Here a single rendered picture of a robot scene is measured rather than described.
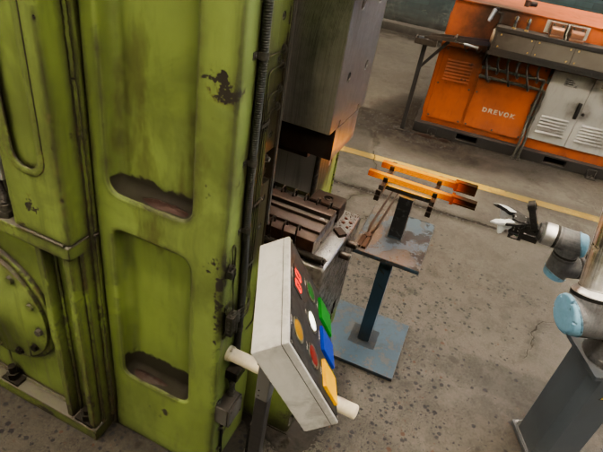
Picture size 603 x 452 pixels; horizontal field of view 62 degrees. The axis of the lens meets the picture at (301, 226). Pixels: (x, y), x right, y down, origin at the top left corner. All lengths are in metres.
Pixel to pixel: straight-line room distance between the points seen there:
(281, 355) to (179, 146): 0.62
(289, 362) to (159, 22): 0.80
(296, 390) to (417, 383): 1.58
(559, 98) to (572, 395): 3.41
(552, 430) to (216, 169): 1.78
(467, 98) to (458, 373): 3.10
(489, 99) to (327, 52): 3.97
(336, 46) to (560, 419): 1.73
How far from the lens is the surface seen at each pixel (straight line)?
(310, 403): 1.10
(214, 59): 1.13
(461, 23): 5.04
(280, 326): 1.00
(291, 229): 1.62
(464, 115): 5.24
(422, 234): 2.33
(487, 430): 2.58
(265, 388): 1.33
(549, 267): 2.22
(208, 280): 1.42
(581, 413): 2.34
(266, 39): 1.14
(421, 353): 2.74
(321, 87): 1.31
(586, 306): 1.99
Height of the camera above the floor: 1.91
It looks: 34 degrees down
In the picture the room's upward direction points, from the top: 10 degrees clockwise
